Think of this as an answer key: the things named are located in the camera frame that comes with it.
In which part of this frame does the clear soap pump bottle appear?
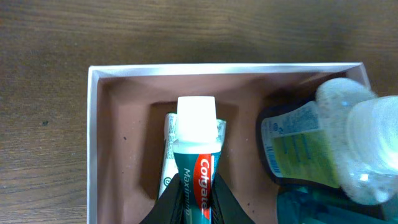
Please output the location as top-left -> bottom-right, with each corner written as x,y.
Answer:
256,78 -> 397,205

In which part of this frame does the green Colgate toothpaste tube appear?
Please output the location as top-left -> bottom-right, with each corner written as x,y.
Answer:
173,96 -> 222,223

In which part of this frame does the teal mouthwash bottle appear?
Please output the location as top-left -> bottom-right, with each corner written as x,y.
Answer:
277,186 -> 397,224

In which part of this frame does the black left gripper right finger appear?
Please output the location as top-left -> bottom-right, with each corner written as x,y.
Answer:
211,173 -> 254,224

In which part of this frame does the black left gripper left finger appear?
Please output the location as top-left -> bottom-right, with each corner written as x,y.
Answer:
140,174 -> 183,224

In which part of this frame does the pink cardboard box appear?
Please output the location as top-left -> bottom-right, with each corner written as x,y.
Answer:
87,62 -> 369,223

